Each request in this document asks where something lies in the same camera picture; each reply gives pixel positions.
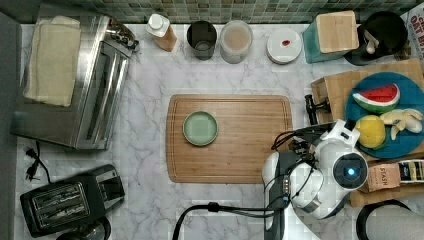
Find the black drawer handle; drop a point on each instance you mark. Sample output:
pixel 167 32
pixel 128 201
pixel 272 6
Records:
pixel 312 108

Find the wooden drawer box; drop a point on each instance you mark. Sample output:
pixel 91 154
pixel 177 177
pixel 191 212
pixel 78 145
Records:
pixel 337 88

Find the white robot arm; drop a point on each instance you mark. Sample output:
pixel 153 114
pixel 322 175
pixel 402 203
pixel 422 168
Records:
pixel 313 170

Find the green ceramic bowl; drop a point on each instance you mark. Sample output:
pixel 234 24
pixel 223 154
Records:
pixel 200 128

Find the bamboo cutting board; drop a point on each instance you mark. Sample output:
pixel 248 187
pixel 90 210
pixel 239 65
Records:
pixel 247 127

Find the dark grey canister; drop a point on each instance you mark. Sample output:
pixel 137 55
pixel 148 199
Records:
pixel 202 37

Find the cereal jar with lid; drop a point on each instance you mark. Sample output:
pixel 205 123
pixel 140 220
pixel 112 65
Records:
pixel 235 39

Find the orange juice bottle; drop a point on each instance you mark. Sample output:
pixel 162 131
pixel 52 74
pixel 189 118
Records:
pixel 160 29

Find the stainless toaster oven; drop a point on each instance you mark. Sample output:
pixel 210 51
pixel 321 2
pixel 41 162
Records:
pixel 105 50

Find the teal tin with wooden lid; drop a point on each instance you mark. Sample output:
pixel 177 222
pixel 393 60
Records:
pixel 330 36

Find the black round lid with knob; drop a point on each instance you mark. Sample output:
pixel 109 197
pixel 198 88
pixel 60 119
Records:
pixel 98 230

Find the yellow toy lemon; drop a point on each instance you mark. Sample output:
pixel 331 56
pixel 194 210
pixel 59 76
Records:
pixel 372 131

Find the folded green towel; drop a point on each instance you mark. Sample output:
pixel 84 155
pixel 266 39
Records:
pixel 53 63

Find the toy watermelon slice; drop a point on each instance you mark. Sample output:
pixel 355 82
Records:
pixel 378 100

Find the tea bag box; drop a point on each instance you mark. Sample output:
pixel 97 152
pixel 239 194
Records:
pixel 393 175

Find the black toaster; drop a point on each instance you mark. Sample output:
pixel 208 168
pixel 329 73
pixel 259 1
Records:
pixel 72 202

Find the black paper towel holder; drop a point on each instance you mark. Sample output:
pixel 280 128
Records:
pixel 367 210

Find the black utensil holder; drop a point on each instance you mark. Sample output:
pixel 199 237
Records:
pixel 382 34

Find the toy banana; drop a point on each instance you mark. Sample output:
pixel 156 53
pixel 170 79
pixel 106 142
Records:
pixel 403 119

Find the blue plate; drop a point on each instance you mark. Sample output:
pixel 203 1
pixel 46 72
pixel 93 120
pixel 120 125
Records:
pixel 411 96

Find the paper towel roll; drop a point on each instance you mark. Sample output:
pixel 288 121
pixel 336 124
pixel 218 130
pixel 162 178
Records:
pixel 394 223

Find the oat bites cereal box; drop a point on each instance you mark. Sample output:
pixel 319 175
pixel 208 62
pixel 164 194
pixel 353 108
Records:
pixel 414 22

